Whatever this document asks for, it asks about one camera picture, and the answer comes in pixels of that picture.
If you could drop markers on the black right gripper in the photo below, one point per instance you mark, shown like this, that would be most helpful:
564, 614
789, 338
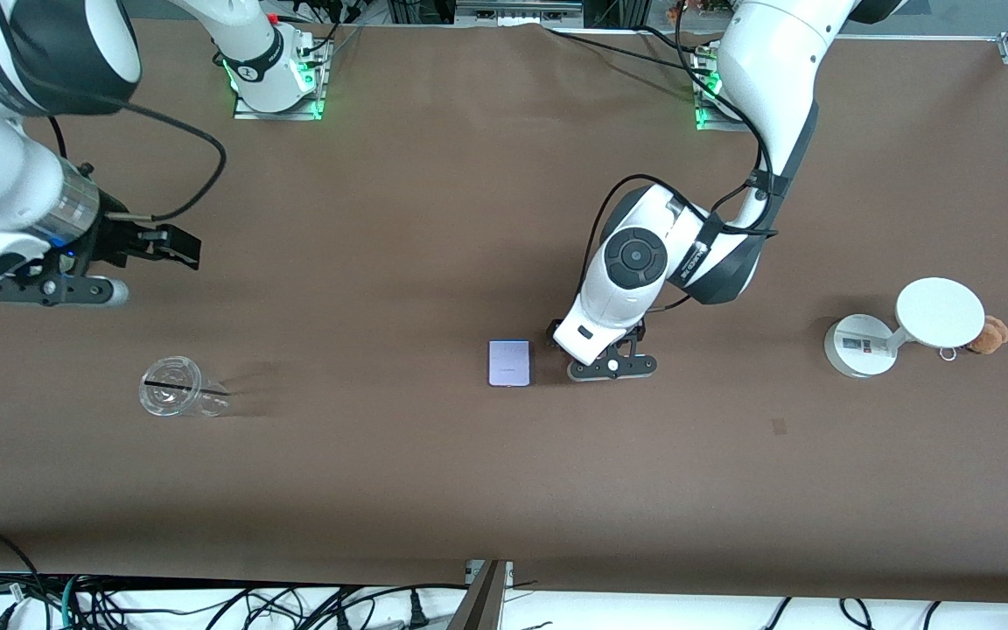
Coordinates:
113, 241

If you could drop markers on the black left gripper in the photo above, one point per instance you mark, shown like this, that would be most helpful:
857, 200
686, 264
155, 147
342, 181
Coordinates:
550, 332

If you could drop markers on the lilac smartphone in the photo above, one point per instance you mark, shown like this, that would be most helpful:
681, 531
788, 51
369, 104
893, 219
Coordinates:
509, 363

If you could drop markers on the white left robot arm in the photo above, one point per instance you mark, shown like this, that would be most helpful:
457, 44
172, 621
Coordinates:
766, 61

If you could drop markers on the black straw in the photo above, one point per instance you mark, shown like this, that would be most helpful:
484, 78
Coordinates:
171, 384

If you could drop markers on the clear plastic cup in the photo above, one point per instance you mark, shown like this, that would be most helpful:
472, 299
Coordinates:
173, 389

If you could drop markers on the white round desk lamp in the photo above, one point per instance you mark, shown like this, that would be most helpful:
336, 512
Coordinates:
937, 313

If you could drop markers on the black power plug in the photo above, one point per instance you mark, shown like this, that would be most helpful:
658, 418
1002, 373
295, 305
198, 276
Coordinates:
416, 610

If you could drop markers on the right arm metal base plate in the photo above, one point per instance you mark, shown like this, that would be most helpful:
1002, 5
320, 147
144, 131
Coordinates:
246, 110

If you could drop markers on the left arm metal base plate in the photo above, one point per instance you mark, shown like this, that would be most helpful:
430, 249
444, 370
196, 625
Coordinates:
707, 121

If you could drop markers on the aluminium profile post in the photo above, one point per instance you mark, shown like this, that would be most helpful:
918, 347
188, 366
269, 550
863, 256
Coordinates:
479, 604

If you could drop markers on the aluminium rail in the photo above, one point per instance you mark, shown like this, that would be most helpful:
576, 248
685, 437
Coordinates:
517, 10

